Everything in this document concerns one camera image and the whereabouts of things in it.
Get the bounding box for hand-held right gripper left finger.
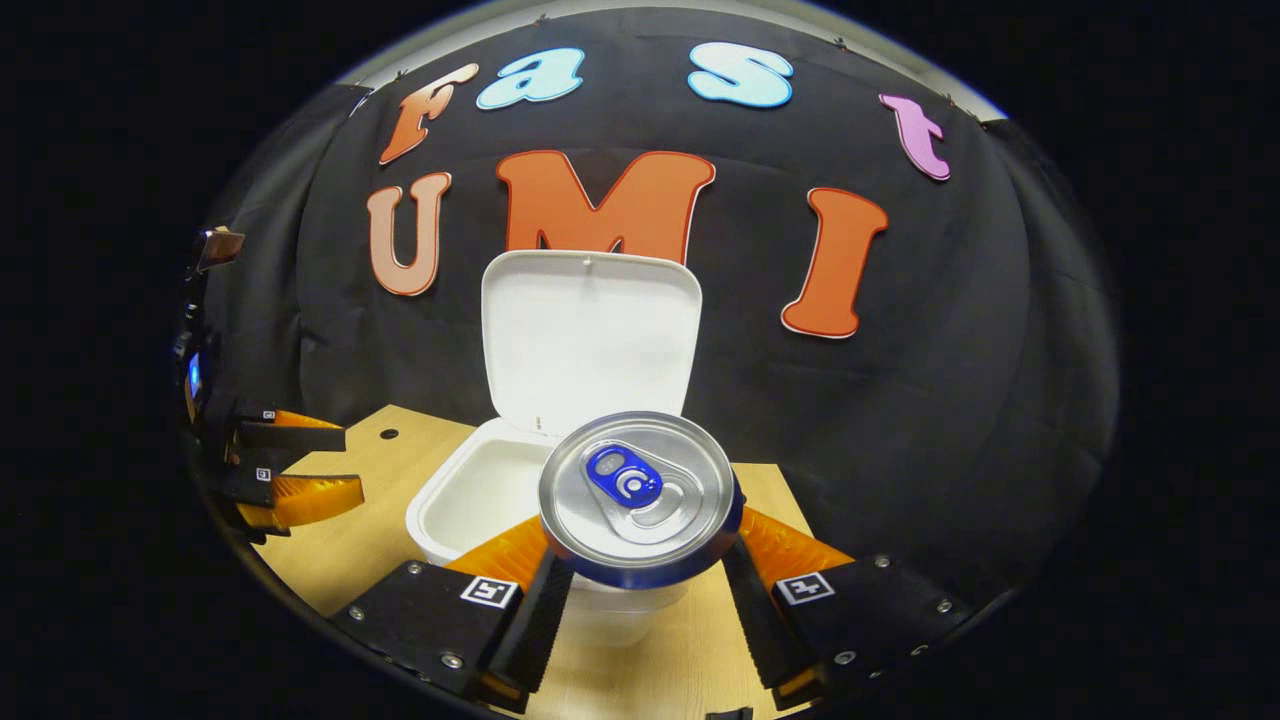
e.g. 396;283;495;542
330;515;576;713

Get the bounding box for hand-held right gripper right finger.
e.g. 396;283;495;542
720;505;976;711

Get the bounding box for blue pop can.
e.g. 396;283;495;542
538;411;746;591

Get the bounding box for white desktop garbage bin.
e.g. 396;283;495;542
405;250;703;646

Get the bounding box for light wooden desktop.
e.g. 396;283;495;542
250;404;816;720

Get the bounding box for black backdrop cloth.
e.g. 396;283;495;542
185;8;1121;621

